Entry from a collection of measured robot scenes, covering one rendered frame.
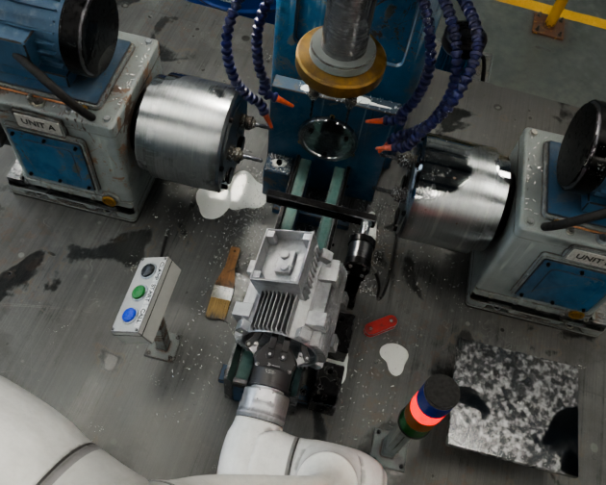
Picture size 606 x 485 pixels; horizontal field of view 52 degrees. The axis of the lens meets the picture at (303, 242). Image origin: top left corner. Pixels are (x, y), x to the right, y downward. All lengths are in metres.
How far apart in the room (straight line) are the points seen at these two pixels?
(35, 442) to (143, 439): 0.82
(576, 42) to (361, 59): 2.67
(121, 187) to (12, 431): 0.99
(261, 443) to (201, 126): 0.67
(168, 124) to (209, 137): 0.09
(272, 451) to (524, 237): 0.66
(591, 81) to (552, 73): 0.20
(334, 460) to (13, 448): 0.59
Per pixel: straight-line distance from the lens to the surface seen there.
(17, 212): 1.74
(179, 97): 1.41
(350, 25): 1.17
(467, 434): 1.37
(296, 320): 1.19
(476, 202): 1.36
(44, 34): 1.37
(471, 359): 1.43
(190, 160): 1.39
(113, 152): 1.44
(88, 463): 0.62
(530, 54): 3.62
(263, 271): 1.23
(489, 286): 1.54
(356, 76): 1.23
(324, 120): 1.48
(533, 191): 1.40
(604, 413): 1.66
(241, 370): 1.33
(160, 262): 1.27
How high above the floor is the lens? 2.18
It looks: 59 degrees down
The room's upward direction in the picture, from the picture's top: 10 degrees clockwise
